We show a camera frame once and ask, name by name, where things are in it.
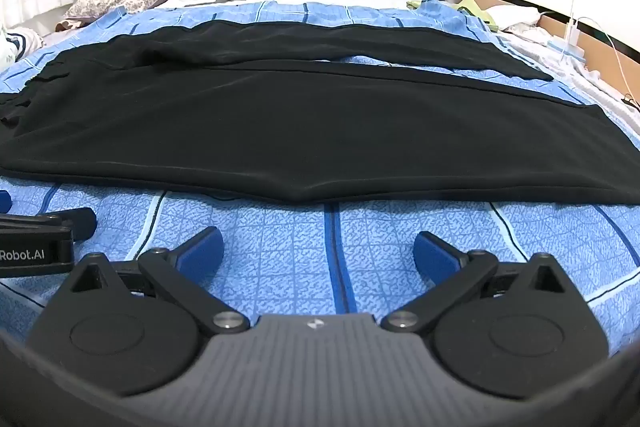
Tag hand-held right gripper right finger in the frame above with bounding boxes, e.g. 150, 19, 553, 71
380, 231, 566, 335

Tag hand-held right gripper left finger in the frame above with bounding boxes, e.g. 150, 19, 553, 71
70, 227, 251, 335

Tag black pants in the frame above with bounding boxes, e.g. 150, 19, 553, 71
0, 19, 640, 204

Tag blue checked blanket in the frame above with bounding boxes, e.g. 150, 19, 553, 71
0, 0, 640, 343

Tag yellow-green cloth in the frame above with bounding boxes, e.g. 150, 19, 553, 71
406, 0, 501, 32

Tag white charger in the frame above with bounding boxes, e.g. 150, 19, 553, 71
565, 19, 583, 50

